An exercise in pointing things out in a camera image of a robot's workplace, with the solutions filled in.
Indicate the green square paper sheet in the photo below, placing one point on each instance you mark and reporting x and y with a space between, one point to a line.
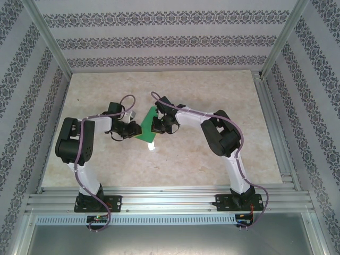
147 125

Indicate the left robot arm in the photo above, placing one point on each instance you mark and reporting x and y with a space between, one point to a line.
71 140

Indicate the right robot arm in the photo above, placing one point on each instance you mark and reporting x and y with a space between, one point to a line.
220 138

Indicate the grey metal sheet panel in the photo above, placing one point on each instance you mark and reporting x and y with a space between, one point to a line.
170 239

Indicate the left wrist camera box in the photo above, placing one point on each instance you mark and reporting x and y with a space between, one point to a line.
131 116

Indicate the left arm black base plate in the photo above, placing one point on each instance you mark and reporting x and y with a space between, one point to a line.
115 203

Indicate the aluminium mounting rail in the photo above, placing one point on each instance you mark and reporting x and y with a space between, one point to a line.
170 202

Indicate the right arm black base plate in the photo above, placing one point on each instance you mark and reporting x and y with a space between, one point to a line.
223 203

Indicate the aluminium side rail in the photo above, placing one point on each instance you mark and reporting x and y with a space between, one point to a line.
267 106

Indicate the aluminium frame post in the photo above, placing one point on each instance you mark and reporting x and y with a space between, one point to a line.
49 37
284 37

